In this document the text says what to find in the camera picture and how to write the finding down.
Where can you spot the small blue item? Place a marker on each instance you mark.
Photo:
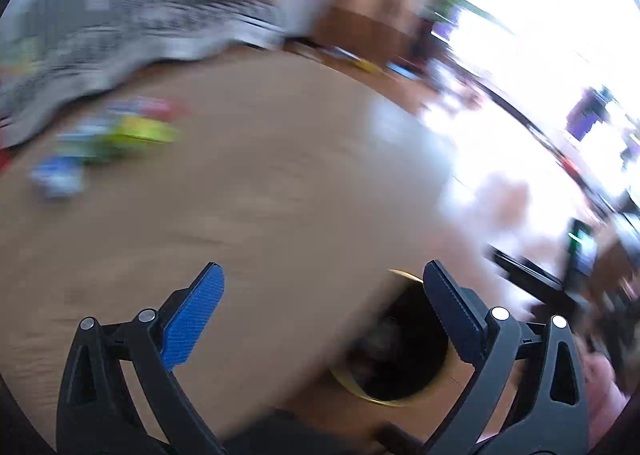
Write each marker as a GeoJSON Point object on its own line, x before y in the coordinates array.
{"type": "Point", "coordinates": [402, 71]}

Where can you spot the purple blurred object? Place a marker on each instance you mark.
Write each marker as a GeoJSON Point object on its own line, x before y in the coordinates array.
{"type": "Point", "coordinates": [587, 112]}
{"type": "Point", "coordinates": [445, 27]}

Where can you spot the black white striped blanket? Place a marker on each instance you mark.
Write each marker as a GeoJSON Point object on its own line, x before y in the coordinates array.
{"type": "Point", "coordinates": [125, 10]}

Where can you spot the gold rimmed trash bin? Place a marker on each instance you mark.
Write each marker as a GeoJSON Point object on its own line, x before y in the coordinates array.
{"type": "Point", "coordinates": [400, 350]}

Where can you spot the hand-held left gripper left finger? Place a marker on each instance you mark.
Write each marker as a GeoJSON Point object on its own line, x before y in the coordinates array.
{"type": "Point", "coordinates": [192, 315]}

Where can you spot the pink cloth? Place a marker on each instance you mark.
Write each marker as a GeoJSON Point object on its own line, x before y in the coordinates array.
{"type": "Point", "coordinates": [602, 385]}

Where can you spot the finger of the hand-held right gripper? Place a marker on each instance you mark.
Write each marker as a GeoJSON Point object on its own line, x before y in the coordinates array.
{"type": "Point", "coordinates": [530, 270]}

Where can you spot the green carton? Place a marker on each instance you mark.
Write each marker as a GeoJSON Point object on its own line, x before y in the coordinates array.
{"type": "Point", "coordinates": [90, 147]}

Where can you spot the small yellow toy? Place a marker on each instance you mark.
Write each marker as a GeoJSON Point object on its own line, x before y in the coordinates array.
{"type": "Point", "coordinates": [367, 65]}

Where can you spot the yellow green snack bag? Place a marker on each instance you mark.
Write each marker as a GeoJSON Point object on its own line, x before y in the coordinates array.
{"type": "Point", "coordinates": [142, 132]}

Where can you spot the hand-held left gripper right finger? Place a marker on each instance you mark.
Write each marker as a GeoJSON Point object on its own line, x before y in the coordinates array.
{"type": "Point", "coordinates": [450, 315]}

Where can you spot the white patterned snack bag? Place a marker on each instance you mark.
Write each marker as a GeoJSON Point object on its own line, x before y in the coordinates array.
{"type": "Point", "coordinates": [145, 106]}

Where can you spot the blue white pouch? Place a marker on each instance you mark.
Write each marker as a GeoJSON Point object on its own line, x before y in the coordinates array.
{"type": "Point", "coordinates": [55, 177]}

